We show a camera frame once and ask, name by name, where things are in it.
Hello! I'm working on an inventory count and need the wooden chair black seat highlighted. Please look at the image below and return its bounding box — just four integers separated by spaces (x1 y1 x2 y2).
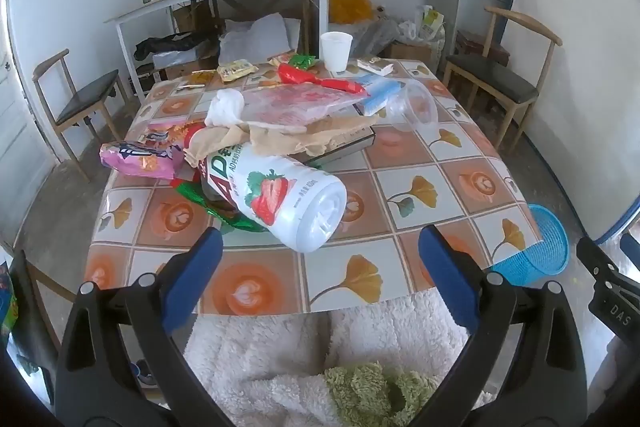
32 49 134 184
442 5 564 154

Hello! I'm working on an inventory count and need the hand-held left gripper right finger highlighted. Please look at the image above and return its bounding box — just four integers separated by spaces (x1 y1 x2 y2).
418 224 589 427

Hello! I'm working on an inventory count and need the light blue white packet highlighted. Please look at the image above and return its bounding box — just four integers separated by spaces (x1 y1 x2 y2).
350 74 407 116

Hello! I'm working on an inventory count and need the red wrapper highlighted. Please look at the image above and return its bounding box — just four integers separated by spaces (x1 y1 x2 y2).
277 63 369 94

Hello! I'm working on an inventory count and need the small brown packet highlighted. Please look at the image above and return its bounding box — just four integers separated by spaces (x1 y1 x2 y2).
357 56 395 77

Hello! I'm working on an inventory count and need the black bag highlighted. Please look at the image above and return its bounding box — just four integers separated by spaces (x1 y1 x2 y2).
133 31 221 60

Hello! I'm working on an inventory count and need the dark wooden stool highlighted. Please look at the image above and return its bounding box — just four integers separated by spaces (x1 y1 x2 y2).
454 29 511 68

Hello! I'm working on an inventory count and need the pink snack bag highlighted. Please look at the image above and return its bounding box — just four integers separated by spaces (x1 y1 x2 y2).
100 139 187 180

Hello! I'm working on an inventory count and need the tan stocking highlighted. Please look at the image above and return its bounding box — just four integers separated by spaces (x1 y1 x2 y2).
184 116 382 168

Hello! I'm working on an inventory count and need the blue plastic basket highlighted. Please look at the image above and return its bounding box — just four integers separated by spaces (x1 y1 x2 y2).
489 204 570 284

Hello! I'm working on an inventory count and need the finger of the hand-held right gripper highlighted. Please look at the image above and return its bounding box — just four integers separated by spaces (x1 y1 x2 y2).
576 237 640 353
620 233 640 270

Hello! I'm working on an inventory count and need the green fuzzy cloth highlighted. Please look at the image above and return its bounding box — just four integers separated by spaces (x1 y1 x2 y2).
324 361 442 427

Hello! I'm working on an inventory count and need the yellow plastic bag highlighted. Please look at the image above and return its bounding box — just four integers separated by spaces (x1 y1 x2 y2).
328 0 374 24

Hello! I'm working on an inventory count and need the white sack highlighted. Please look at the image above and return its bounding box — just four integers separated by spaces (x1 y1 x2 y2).
218 12 301 67

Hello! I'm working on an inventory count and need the white green plastic bag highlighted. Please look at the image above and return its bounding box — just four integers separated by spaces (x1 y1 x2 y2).
399 4 446 53

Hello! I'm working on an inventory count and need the orange snack bag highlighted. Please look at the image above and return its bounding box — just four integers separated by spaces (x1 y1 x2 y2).
144 121 207 148

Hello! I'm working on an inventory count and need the white paper cup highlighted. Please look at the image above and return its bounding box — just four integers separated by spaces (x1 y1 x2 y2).
320 31 354 74

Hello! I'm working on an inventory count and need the tile patterned tablecloth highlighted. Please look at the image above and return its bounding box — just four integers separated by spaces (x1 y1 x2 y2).
82 56 544 316

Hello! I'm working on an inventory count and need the clear plastic cup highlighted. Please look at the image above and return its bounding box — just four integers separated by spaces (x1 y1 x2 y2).
384 81 439 134

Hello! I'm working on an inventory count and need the cardboard box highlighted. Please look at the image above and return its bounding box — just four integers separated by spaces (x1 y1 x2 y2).
384 41 434 64

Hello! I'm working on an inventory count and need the white strawberry label bottle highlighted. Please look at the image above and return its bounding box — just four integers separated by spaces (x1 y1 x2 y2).
197 141 348 254

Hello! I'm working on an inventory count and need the small green packet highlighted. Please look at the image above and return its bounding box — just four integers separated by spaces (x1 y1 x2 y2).
284 53 319 72

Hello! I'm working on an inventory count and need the yellow snack packet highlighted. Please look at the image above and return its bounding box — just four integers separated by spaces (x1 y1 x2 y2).
216 59 259 83

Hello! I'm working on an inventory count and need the black flat box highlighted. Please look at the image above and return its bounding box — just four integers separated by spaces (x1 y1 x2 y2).
299 126 377 168

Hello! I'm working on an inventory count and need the green snack bag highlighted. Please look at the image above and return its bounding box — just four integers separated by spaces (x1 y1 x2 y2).
171 177 271 234

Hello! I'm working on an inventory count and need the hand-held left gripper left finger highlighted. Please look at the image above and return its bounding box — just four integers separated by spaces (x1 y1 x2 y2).
55 227 225 427

